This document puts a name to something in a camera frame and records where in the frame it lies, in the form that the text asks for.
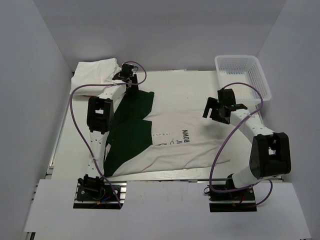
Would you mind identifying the white and green raglan t-shirt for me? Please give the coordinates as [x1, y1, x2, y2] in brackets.
[103, 91, 228, 177]

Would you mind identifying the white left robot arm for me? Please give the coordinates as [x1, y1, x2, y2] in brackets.
[86, 70, 139, 177]

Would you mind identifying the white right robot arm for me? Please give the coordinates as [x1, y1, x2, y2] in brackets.
[202, 97, 292, 193]

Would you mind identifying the folded white t-shirt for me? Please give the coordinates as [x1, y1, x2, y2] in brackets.
[69, 58, 122, 94]

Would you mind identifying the white plastic basket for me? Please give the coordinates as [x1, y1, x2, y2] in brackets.
[214, 55, 272, 106]

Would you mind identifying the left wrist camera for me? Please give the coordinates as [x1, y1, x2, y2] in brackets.
[120, 63, 135, 77]

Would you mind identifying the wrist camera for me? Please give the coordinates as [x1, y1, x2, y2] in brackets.
[217, 88, 236, 106]
[120, 63, 135, 77]

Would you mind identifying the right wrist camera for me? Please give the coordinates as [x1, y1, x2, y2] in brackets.
[217, 88, 236, 106]

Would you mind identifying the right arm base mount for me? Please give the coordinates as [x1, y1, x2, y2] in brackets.
[203, 174, 257, 213]

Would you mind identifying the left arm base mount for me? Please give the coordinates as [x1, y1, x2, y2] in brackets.
[73, 175, 127, 210]

